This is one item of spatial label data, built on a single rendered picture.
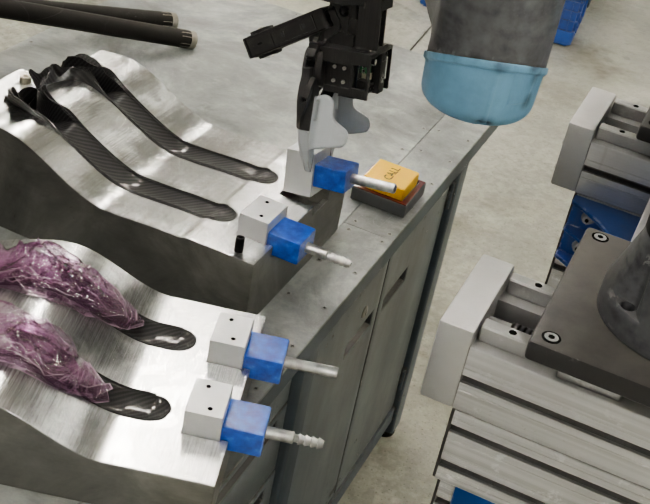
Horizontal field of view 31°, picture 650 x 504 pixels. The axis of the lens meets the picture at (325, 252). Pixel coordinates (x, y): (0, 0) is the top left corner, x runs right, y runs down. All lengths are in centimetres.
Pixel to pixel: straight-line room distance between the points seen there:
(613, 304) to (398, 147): 78
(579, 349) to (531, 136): 278
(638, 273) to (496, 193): 237
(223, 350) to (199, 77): 77
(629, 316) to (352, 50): 47
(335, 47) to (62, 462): 55
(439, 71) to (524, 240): 246
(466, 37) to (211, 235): 64
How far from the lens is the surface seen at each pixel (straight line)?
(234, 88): 182
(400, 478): 234
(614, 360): 99
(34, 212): 140
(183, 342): 120
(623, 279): 102
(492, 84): 72
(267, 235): 129
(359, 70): 131
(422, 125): 182
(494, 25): 70
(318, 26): 132
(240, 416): 109
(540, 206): 336
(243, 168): 144
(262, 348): 117
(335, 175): 135
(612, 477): 110
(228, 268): 127
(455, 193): 207
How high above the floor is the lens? 160
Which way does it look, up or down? 33 degrees down
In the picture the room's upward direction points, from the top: 11 degrees clockwise
